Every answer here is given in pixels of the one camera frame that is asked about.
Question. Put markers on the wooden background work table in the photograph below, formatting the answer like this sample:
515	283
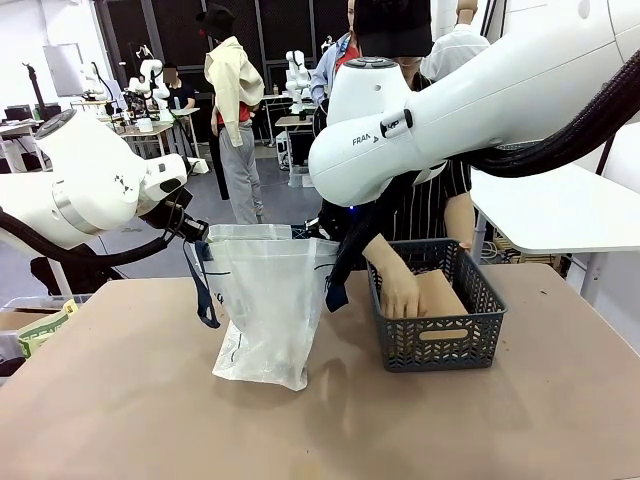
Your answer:
150	131

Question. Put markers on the dark grey plastic basket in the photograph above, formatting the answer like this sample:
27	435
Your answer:
440	345

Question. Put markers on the clear bin with white label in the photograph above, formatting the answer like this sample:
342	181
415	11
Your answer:
299	177

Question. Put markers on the person's left hand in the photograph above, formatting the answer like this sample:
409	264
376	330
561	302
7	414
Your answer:
466	245

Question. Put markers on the white printed carton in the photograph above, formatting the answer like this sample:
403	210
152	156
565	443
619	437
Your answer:
283	150

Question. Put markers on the black light stand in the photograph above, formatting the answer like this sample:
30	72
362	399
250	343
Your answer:
35	90

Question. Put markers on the person's left forearm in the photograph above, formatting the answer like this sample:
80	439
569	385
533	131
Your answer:
460	220

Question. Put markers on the mannequin in blue shirt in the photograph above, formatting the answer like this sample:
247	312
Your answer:
325	75

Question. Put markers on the black monitor box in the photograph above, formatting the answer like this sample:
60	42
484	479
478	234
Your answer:
301	148

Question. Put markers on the green printed carton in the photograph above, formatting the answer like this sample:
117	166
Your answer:
42	332

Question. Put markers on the thin black tripod leg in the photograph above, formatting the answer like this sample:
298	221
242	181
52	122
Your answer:
606	155

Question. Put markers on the mannequin in beige jacket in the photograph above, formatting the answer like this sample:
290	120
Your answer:
235	100

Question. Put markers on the clear plastic storage bin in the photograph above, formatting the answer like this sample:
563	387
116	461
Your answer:
7	345

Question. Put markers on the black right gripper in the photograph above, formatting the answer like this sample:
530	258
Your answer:
336	220

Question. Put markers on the white background desk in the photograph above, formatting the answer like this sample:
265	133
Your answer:
15	132

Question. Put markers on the person in striped shirt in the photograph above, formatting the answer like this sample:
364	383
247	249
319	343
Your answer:
420	210

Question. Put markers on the seated person in black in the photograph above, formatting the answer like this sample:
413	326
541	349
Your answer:
179	92

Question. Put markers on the white side table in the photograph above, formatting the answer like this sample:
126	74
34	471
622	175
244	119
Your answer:
560	210

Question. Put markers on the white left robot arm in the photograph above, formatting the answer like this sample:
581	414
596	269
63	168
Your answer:
85	190

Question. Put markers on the black desk monitor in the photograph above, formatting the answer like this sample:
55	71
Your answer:
18	113

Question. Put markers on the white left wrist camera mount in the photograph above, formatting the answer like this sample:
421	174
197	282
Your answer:
198	166

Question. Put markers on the brown paper packet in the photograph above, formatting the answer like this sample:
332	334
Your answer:
442	295

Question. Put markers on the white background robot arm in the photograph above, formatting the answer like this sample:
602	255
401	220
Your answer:
297	75

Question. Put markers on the black equipment base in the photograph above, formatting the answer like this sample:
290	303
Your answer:
90	277

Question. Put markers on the small white bucket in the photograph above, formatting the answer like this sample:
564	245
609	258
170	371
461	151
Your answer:
145	125

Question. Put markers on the grey whiteboard panel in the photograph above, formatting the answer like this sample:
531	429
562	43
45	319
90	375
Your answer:
64	70

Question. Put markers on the person's right forearm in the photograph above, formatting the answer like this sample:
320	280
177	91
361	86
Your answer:
387	257

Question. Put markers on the person's right hand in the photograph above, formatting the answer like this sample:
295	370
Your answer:
401	297

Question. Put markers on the small white background robot arm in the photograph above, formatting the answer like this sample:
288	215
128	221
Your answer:
95	82

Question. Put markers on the small wooden background table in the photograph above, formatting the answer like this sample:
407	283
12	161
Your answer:
295	121

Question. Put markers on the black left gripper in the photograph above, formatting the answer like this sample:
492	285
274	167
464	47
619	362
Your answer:
167	215

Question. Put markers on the brown cardboard box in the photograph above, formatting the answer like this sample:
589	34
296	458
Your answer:
15	319

